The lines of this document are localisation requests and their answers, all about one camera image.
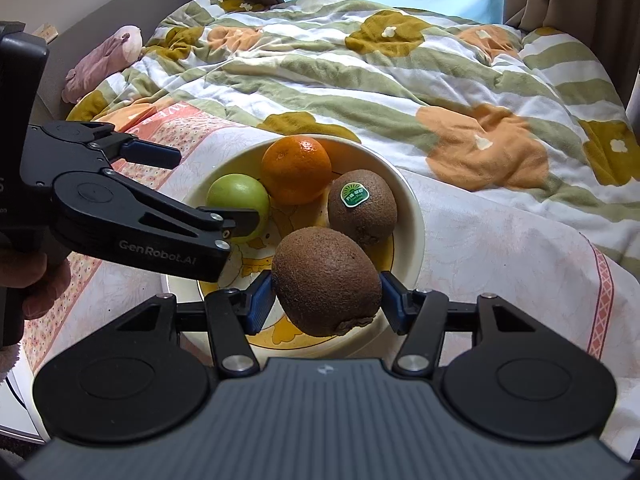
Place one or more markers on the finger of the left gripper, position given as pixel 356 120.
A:
pixel 237 221
pixel 130 148

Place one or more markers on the brown right curtain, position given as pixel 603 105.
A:
pixel 610 28

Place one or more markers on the green apple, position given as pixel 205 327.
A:
pixel 239 191

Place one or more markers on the grey bed headboard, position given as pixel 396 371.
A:
pixel 76 42

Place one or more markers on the kiwi with green sticker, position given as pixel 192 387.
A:
pixel 362 206

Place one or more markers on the small label card on headboard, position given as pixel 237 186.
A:
pixel 47 32

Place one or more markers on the person's left hand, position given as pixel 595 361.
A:
pixel 25 267

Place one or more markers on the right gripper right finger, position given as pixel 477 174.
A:
pixel 423 317

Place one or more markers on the pink plush toy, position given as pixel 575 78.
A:
pixel 116 53

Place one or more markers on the cream bowl with duck print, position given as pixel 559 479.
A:
pixel 401 253

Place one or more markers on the floral striped quilt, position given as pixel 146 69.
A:
pixel 527 119

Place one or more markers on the plain brown kiwi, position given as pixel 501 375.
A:
pixel 325 282

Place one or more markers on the white pink floral cloth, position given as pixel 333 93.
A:
pixel 447 239

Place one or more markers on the large orange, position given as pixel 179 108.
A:
pixel 295 170

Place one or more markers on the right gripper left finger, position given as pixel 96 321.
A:
pixel 228 316

